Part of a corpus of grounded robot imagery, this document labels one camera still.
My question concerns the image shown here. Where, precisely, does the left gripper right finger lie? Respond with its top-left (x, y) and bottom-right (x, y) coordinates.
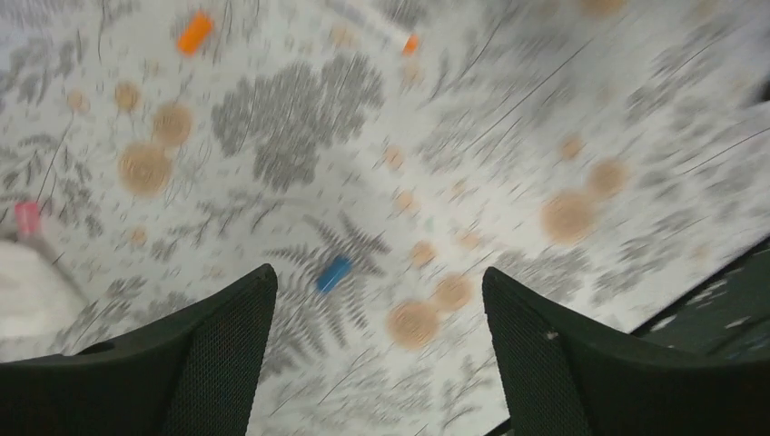
top-left (482, 267), bottom-right (769, 435)

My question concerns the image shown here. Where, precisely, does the white pen orange tip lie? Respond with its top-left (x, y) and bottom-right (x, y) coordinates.
top-left (361, 4), bottom-right (419, 56)

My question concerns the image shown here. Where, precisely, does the orange pen cap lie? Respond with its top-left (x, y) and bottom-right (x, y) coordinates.
top-left (176, 12), bottom-right (213, 55)

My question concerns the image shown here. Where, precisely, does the blue pen cap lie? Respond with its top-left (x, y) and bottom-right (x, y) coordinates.
top-left (316, 256), bottom-right (352, 294)

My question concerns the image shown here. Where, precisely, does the floral table mat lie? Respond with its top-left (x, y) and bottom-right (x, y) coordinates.
top-left (1, 1), bottom-right (769, 435)

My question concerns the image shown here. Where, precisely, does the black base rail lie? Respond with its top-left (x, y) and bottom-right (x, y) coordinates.
top-left (633, 238), bottom-right (769, 361)

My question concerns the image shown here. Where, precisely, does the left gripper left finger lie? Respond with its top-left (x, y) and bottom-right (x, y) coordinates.
top-left (1, 264), bottom-right (278, 435)

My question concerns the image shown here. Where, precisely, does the white crumpled cloth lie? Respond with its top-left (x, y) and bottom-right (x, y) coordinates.
top-left (1, 227), bottom-right (88, 340)

